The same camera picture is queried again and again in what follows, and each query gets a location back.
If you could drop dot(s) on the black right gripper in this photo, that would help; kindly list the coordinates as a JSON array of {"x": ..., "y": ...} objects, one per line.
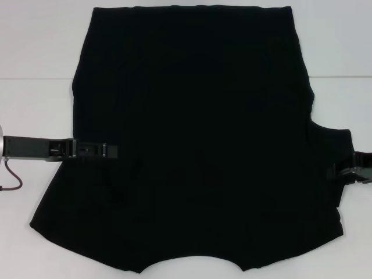
[{"x": 364, "y": 171}]

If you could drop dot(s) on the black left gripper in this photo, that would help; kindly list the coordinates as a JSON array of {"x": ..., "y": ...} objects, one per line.
[{"x": 29, "y": 146}]

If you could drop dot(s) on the black t-shirt with white print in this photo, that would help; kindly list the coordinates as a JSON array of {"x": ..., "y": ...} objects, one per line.
[{"x": 203, "y": 145}]

